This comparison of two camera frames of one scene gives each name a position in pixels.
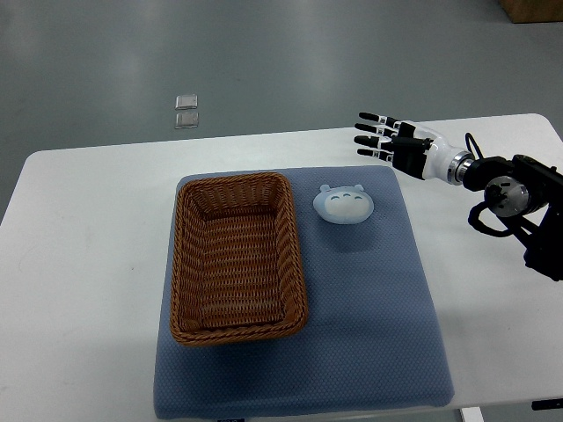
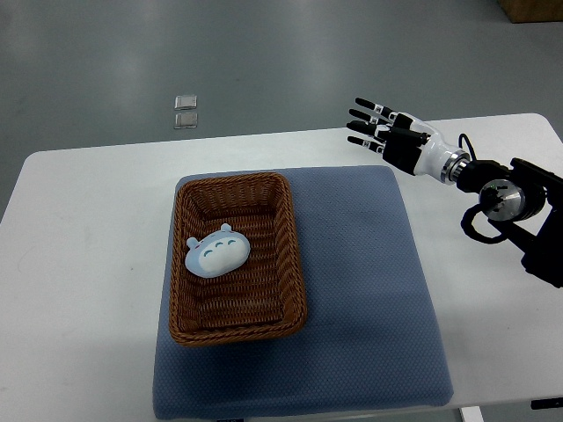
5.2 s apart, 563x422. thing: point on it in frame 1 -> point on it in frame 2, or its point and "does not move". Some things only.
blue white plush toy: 343,205 -> 216,253
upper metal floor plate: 186,101 does not move
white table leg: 472,414 does not move
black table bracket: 549,403 does not move
